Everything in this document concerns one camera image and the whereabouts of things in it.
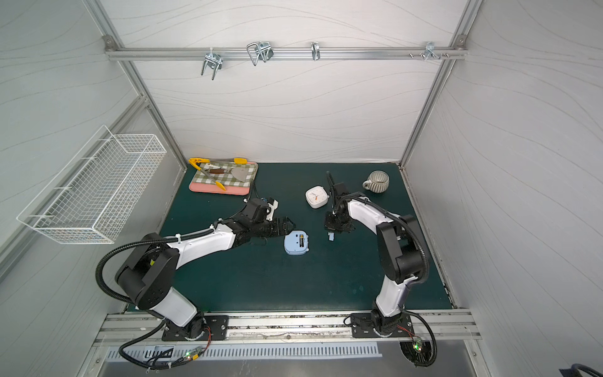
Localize white alarm clock back up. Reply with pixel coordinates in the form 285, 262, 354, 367
305, 185, 329, 209

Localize blue white alarm clock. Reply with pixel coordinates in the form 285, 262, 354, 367
284, 230, 309, 256

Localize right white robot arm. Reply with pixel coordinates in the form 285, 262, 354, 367
324, 196, 430, 318

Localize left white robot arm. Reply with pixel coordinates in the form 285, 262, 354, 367
115, 218, 295, 328

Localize checkered green cloth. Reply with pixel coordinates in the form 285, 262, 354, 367
193, 163, 258, 187

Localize striped white ceramic mug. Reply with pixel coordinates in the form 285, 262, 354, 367
362, 171, 389, 194

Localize pink cutting board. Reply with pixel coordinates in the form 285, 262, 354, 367
188, 158, 258, 196

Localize yellow tongs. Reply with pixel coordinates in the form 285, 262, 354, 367
188, 157, 248, 191

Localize metal clamp hook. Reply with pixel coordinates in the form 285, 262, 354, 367
201, 50, 223, 80

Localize metal u-bolt hook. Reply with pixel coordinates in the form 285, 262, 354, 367
246, 41, 274, 66

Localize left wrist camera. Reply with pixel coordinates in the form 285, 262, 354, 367
243, 198, 279, 223

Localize metal spatula wooden handle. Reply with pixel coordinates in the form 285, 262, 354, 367
202, 167, 248, 182

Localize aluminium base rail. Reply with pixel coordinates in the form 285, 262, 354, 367
93, 309, 482, 347

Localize white wire basket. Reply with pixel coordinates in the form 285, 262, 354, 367
17, 126, 166, 245

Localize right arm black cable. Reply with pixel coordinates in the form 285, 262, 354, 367
326, 170, 438, 368

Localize small metal ring hook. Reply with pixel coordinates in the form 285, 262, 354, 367
310, 42, 320, 61

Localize aluminium top rail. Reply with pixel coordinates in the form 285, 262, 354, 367
105, 45, 469, 61

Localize metal bracket right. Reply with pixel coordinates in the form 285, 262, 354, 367
408, 42, 450, 61

